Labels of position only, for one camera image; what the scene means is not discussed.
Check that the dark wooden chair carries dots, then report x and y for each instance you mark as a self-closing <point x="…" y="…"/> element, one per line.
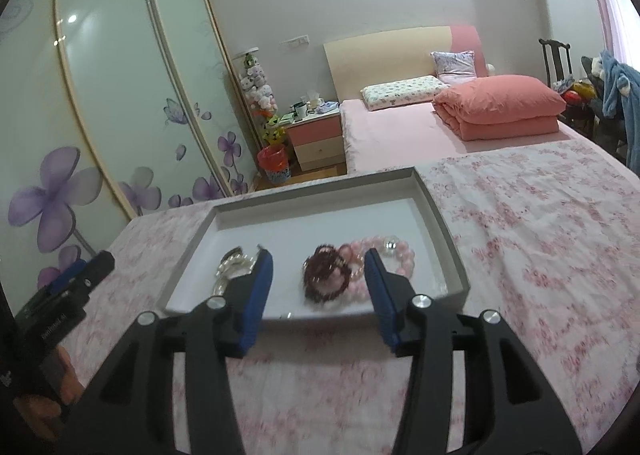
<point x="552" y="60"/>

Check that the beige pink headboard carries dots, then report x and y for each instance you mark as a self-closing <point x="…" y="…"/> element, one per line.
<point x="375" y="55"/>

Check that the hanging plush toys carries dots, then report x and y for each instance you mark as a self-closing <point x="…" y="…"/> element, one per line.
<point x="257" y="90"/>

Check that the blue garment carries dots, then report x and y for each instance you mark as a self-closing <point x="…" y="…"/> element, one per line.
<point x="620" y="95"/>

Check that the person's left hand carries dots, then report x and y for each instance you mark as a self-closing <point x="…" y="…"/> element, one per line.
<point x="68" y="377"/>

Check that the red yellow toy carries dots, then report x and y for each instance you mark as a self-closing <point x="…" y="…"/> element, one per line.
<point x="580" y="94"/>

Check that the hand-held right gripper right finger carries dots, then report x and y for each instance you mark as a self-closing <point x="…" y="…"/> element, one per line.
<point x="382" y="305"/>

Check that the white mug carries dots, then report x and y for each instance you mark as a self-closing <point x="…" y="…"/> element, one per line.
<point x="300" y="110"/>

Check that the floral pink bed sheet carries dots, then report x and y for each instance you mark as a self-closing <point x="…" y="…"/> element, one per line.
<point x="525" y="235"/>

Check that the small lavender pillow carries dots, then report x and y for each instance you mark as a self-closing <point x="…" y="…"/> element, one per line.
<point x="452" y="65"/>

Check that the white printed pillow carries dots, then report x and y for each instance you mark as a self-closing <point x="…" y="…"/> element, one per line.
<point x="400" y="91"/>

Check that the white wall socket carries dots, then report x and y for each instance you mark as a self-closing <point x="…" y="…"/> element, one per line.
<point x="295" y="40"/>

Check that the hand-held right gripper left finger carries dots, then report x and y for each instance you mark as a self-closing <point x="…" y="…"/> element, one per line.
<point x="255" y="305"/>

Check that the grey cardboard tray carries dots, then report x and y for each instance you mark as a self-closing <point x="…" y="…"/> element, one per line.
<point x="320" y="215"/>

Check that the red waste bin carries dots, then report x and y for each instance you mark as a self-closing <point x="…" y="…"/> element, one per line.
<point x="274" y="160"/>

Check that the folded coral quilt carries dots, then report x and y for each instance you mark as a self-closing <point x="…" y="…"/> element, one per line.
<point x="495" y="107"/>

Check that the floral glass door wardrobe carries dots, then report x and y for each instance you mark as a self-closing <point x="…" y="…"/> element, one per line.
<point x="110" y="85"/>

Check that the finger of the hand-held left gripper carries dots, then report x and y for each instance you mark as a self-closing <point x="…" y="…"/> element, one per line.
<point x="95" y="267"/>
<point x="65" y="274"/>

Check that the pink beige nightstand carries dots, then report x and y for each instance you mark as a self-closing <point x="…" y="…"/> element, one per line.
<point x="315" y="140"/>

